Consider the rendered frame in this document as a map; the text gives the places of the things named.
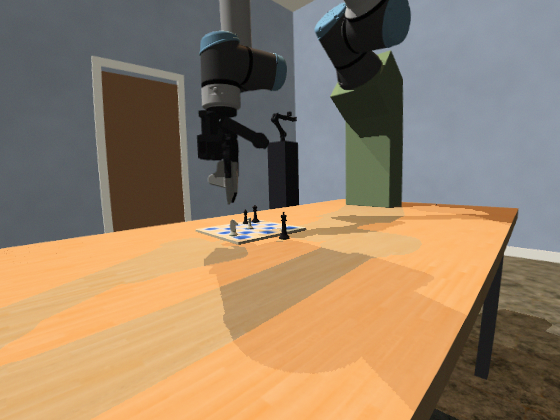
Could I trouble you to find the blue and cream chessboard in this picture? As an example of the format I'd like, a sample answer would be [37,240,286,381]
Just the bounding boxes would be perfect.
[195,220,306,245]

